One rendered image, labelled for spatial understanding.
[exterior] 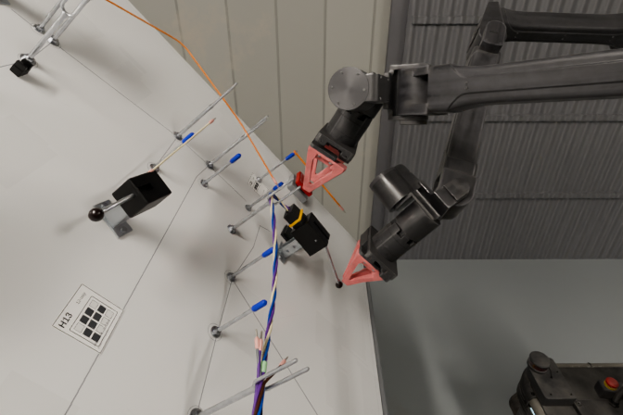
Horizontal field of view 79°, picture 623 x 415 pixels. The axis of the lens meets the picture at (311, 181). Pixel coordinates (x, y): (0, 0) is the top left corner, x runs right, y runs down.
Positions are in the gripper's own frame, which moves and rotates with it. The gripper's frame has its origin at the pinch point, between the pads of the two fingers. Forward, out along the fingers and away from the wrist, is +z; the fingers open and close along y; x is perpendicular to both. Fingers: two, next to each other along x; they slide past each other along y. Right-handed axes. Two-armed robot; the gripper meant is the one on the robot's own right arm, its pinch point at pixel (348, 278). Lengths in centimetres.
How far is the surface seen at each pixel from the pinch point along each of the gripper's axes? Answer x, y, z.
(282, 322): -7.0, 14.0, 5.8
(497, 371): 110, -81, 29
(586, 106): 70, -147, -80
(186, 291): -21.8, 24.0, 3.3
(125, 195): -33.7, 27.0, -4.2
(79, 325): -27.6, 36.3, 2.3
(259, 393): -11.5, 35.6, -4.2
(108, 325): -25.7, 34.3, 2.7
